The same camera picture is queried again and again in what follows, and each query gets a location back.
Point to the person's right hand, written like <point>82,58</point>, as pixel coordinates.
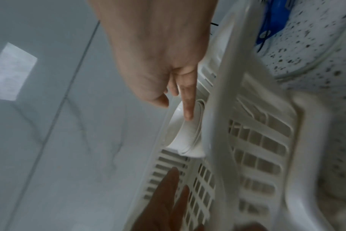
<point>156,45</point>

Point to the person's left hand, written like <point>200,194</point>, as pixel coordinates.
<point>161,203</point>

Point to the white plastic dish rack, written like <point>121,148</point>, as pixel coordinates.
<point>227,79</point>

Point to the blue box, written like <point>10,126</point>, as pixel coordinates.
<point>272,20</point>

